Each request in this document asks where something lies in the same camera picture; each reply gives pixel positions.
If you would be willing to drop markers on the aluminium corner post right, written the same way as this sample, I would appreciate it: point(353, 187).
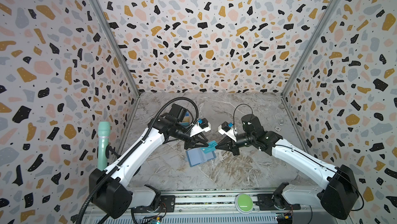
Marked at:
point(327, 15)

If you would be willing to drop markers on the aluminium corner post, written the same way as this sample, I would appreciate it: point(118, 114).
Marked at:
point(113, 44)
point(327, 15)

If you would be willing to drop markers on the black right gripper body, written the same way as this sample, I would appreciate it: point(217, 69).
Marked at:
point(235, 143)

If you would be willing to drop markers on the green round button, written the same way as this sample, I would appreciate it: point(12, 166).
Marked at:
point(244, 203)

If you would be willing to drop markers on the mint green microphone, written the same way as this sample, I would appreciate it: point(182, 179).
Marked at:
point(104, 131)

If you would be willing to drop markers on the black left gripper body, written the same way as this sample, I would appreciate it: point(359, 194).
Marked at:
point(192, 142)

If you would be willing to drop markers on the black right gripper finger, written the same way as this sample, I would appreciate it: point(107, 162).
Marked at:
point(226, 147)
point(225, 142)

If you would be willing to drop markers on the teal card from holder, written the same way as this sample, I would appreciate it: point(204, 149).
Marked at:
point(210, 148)

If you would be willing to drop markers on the aluminium corner post left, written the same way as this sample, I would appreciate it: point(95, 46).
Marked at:
point(113, 44)

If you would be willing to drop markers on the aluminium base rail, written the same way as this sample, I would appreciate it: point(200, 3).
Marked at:
point(219, 207)

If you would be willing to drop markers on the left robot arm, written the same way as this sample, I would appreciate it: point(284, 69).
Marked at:
point(108, 187)

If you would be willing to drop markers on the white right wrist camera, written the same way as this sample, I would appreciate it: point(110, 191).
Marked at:
point(228, 129)

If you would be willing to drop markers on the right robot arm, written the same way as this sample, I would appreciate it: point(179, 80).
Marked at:
point(336, 189)

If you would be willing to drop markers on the black microphone stand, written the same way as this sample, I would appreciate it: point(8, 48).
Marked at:
point(111, 151)

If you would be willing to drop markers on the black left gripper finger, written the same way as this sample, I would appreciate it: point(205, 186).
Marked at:
point(200, 146)
point(201, 140)

